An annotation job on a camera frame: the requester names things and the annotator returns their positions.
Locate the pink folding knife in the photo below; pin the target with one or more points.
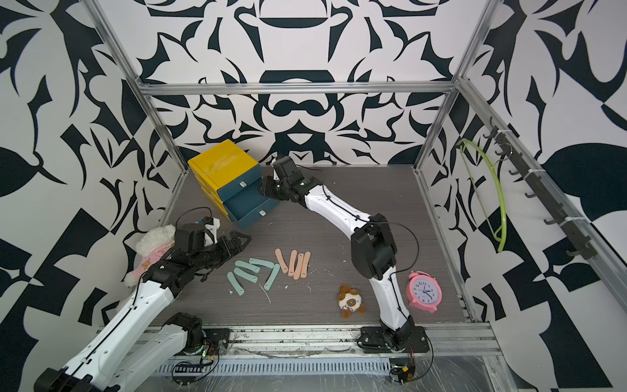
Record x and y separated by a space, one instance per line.
298 269
281 260
292 262
305 265

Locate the teal drawer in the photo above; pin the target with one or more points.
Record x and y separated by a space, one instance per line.
249 205
239 183

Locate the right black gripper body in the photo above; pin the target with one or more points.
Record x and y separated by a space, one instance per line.
287 187

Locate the yellow drawer cabinet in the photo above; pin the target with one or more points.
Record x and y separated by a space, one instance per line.
214 167

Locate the green bow on wall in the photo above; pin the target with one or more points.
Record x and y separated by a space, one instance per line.
490 195

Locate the pink alarm clock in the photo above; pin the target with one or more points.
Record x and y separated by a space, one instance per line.
424 292

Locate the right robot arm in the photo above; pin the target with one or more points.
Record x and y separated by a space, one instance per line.
373 249

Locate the mint folding knife top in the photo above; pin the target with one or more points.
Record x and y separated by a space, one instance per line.
262 263

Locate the mint folding knife upper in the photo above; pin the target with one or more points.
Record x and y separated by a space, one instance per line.
247 266

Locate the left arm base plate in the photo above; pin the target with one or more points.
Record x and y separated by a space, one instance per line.
205 342

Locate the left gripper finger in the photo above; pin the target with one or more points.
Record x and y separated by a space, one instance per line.
222 255
236 239

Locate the brown white plush puppy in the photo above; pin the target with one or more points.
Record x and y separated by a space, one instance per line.
350 301

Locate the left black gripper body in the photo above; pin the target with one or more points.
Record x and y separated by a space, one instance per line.
209 260

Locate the white teddy bear pink shirt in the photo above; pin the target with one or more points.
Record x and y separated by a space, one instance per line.
151 248

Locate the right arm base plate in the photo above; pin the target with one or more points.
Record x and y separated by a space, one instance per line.
382 340

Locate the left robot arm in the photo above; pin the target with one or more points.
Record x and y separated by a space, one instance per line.
109 362

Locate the pink folding knife leftmost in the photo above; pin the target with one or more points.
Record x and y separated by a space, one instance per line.
281 260

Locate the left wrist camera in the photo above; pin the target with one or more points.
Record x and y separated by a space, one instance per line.
210 227

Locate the black hook rack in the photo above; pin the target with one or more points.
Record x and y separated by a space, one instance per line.
545 190

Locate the mint folding knife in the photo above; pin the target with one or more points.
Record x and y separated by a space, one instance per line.
237 287
245 275
272 277
247 266
262 263

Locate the mint folding knife leftmost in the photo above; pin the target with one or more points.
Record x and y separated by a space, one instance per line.
237 287

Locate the mint folding knife right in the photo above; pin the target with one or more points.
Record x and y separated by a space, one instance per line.
272 277

